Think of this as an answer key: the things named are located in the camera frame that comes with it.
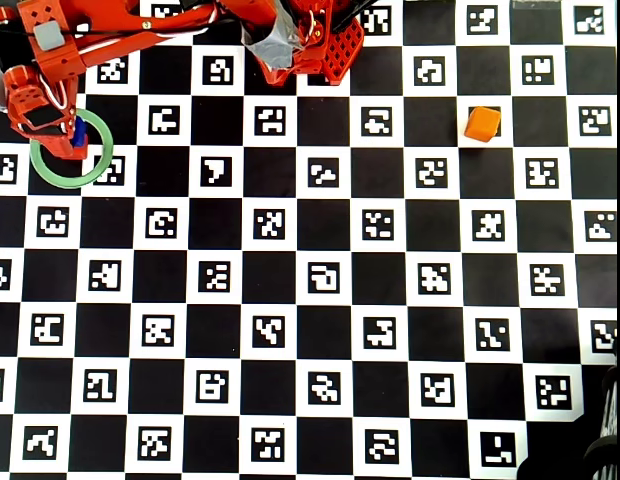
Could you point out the blue cube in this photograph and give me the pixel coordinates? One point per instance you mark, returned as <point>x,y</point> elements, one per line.
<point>81,132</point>

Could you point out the black white marker mat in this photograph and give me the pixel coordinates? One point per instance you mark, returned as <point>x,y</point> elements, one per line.
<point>310,330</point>

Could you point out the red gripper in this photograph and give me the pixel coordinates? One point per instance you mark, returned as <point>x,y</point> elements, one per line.
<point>46,129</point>

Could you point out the black flexible tripod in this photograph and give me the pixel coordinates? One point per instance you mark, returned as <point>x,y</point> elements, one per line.
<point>609,405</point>

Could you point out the orange cube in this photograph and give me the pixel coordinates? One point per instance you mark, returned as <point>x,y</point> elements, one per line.
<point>482,125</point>

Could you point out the grey block on arm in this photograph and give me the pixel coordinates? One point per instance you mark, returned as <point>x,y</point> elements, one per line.
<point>47,36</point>

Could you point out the red robot arm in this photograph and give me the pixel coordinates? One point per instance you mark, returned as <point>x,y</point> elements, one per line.
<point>140,30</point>

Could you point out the red robot base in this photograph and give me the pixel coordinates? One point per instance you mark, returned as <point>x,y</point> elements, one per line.
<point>340,55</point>

